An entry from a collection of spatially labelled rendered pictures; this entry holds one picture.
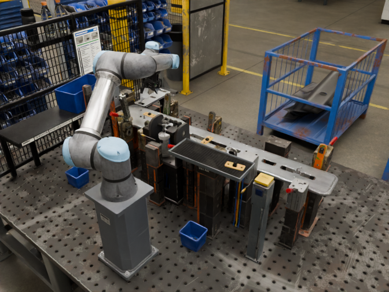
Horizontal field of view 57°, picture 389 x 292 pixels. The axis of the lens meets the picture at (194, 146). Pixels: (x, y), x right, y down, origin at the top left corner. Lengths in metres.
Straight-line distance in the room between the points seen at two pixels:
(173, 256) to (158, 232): 0.18
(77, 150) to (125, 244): 0.45
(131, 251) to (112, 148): 0.49
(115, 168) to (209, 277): 0.67
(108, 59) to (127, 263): 0.89
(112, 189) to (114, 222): 0.14
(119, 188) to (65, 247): 0.58
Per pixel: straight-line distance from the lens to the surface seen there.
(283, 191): 2.19
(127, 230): 1.56
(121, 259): 1.69
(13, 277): 2.88
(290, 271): 1.80
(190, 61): 4.93
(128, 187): 1.48
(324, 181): 1.84
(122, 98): 2.07
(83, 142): 1.47
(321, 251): 1.92
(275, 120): 4.08
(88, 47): 2.59
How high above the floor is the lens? 2.07
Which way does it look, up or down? 33 degrees down
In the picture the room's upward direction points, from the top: straight up
